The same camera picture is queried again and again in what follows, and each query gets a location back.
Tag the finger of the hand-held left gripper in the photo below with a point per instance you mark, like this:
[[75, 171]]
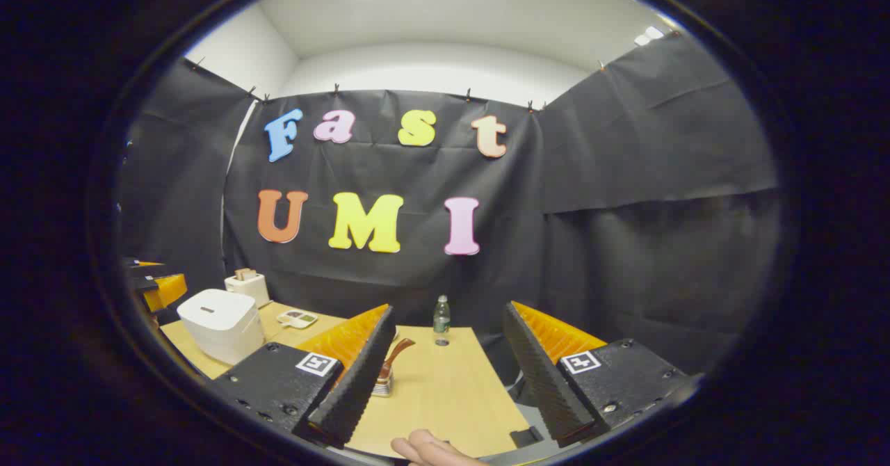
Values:
[[147, 268], [167, 291]]

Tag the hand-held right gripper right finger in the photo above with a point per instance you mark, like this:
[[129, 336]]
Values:
[[542, 375]]

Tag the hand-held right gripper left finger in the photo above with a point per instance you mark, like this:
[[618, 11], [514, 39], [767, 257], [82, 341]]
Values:
[[358, 375]]

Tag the wooden spoon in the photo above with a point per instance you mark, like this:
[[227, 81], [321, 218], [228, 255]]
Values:
[[395, 355]]

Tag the white rice cooker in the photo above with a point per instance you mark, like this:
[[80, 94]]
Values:
[[219, 323]]

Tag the white toaster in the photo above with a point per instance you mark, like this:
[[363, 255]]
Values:
[[249, 291]]

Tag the small white divided dish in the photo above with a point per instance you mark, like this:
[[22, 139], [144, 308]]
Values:
[[297, 318]]

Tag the clear water bottle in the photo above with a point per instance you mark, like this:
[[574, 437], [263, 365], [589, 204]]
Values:
[[441, 320]]

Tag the black backdrop cloth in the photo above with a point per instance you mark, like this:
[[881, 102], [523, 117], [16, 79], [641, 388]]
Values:
[[626, 209]]

